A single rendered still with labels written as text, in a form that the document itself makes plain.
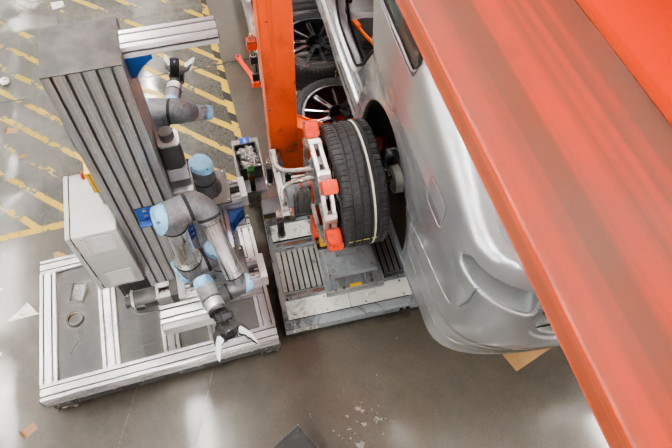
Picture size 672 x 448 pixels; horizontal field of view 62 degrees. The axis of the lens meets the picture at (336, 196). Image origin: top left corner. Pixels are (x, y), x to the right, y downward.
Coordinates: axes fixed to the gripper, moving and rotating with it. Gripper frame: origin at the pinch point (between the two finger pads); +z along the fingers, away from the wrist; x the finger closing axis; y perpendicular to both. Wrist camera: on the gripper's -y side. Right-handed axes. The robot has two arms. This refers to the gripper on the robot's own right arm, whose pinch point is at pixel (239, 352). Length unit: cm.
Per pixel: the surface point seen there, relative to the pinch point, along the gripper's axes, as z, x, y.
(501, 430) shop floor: 66, -127, 107
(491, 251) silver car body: 25, -79, -50
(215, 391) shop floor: -33, -2, 125
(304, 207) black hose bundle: -57, -61, 15
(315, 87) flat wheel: -170, -137, 55
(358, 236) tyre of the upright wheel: -38, -82, 27
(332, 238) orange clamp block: -42, -69, 26
